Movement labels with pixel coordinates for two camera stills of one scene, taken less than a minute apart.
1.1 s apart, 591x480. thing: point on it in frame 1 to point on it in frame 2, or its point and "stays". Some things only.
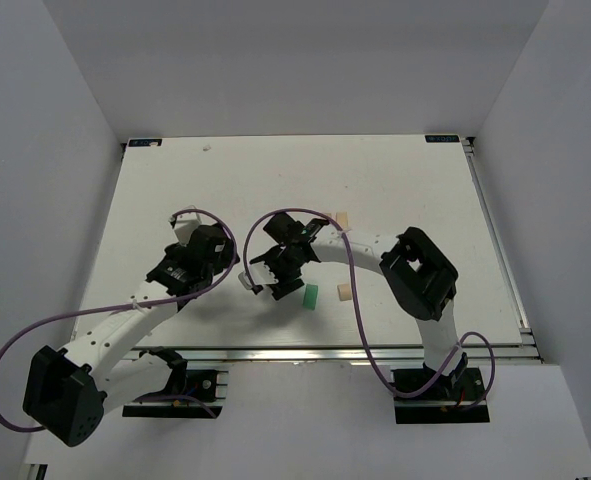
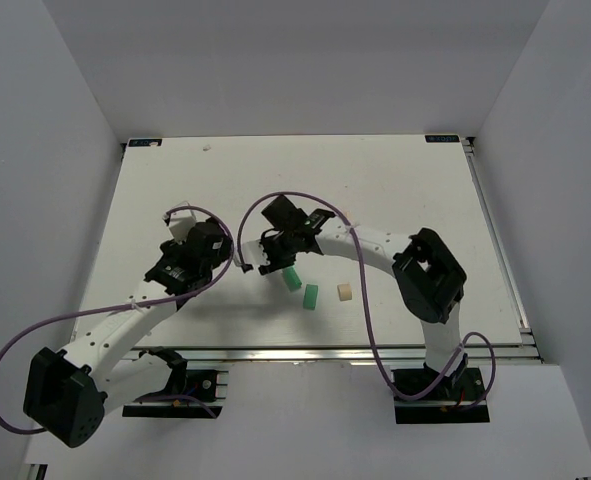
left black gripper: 215,240 stays
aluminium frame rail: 527,350 stays
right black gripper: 285,270 to 271,248
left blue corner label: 144,142 stays
